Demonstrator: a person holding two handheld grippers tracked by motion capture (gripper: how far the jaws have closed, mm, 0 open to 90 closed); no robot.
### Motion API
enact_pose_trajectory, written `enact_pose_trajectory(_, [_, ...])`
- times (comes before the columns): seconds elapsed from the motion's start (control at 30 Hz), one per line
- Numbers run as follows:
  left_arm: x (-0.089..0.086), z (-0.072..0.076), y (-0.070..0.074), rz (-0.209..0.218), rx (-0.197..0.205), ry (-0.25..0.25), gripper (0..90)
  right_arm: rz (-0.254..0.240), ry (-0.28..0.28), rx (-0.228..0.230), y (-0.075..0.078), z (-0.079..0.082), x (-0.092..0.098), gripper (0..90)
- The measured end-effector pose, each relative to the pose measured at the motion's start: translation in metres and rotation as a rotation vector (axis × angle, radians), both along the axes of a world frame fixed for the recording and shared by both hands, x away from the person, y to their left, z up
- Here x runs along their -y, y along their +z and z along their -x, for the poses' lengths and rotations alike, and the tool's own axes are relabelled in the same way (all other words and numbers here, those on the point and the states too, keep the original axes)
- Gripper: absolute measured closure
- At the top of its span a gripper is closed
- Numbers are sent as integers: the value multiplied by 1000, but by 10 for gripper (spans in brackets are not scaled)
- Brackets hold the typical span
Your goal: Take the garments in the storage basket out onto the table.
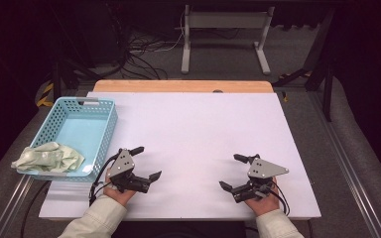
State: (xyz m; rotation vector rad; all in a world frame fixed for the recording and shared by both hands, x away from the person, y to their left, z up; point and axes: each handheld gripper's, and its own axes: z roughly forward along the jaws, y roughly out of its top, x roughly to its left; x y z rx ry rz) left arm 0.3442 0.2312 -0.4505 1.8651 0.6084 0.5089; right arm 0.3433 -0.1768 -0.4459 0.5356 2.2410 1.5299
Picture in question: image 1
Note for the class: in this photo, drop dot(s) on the person's right hand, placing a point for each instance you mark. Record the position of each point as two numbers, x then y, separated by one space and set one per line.
264 205

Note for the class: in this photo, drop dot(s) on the white board sheet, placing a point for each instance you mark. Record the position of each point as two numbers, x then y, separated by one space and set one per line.
191 132

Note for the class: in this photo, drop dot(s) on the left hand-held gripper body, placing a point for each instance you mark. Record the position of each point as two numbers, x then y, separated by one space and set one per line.
121 165

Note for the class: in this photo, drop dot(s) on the metal floor rail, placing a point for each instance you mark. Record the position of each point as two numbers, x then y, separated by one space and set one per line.
350 172
13 206

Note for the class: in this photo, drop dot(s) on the white metal stand frame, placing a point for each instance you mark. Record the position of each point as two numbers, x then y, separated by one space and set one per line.
225 20

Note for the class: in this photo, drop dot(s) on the person's left hand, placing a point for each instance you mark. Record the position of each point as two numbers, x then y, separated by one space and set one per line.
119 197

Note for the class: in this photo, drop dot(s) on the black metal stand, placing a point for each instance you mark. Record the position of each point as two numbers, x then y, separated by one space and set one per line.
327 95

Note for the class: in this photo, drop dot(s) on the light blue perforated plastic basket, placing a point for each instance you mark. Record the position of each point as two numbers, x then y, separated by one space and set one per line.
79 132

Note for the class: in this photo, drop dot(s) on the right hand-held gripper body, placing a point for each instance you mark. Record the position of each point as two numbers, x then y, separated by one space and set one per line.
263 169

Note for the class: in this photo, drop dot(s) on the yellow black striped tape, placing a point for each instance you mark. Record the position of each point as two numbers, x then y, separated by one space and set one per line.
45 95

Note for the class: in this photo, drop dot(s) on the pale green crumpled cloth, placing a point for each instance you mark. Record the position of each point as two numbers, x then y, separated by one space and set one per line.
48 159

